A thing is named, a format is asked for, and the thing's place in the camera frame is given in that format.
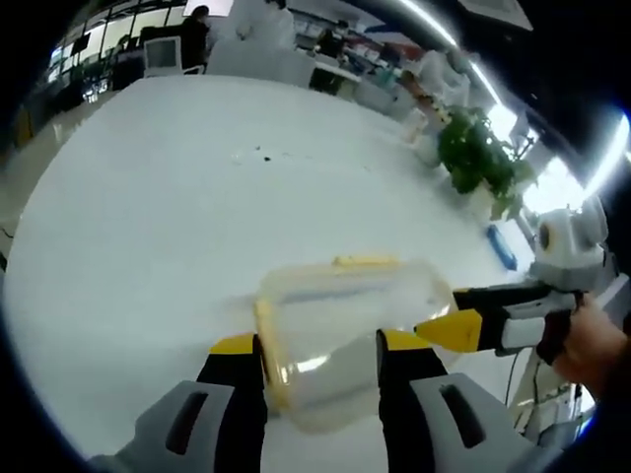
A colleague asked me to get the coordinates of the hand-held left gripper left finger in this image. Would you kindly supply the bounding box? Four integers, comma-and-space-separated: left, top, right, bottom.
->
91, 332, 270, 473

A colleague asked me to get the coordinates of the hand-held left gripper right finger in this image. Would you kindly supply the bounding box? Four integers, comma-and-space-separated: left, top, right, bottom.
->
375, 328, 541, 473

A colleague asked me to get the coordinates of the clear plastic container yellow rim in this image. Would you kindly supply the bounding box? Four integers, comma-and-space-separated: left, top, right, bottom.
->
252, 252, 462, 439

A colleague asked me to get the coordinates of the person's right hand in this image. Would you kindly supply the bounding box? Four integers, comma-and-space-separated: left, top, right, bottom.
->
535, 290, 631, 411

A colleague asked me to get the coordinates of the blue wipes packet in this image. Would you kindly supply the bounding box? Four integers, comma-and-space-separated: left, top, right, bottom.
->
484, 223, 520, 271

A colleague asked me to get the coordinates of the green potted plant white pot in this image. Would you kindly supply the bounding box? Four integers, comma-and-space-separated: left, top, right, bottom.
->
435, 104, 539, 224

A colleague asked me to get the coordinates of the white office chair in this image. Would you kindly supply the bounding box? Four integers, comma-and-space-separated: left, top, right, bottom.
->
142, 35, 182, 78

